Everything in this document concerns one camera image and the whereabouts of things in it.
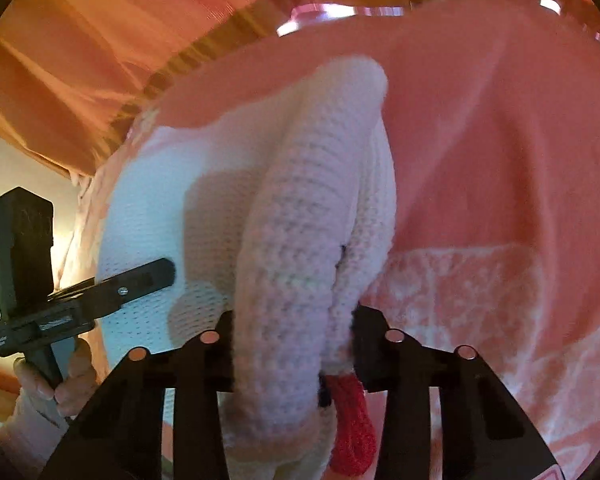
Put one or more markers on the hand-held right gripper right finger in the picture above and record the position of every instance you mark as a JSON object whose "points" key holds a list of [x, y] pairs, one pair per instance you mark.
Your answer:
{"points": [[370, 355]]}

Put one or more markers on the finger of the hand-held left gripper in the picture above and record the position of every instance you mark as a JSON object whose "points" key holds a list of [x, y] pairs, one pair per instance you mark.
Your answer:
{"points": [[135, 282]]}

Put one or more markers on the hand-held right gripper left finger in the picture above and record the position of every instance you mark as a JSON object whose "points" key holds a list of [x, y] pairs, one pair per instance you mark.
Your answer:
{"points": [[221, 355]]}

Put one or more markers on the white red black knit sweater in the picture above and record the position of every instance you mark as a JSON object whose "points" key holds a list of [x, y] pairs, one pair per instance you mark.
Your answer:
{"points": [[300, 210]]}

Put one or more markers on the person's left forearm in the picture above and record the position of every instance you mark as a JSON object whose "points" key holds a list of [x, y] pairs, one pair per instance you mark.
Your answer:
{"points": [[27, 435]]}

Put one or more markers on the person's left hand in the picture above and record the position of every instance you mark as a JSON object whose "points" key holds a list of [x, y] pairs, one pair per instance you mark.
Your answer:
{"points": [[72, 380]]}

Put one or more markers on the pink patterned bed blanket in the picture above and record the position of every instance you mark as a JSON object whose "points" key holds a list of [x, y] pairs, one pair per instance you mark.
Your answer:
{"points": [[480, 160]]}

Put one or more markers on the pink and tan curtain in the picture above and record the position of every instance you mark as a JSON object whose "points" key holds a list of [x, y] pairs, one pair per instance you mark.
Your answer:
{"points": [[105, 35]]}

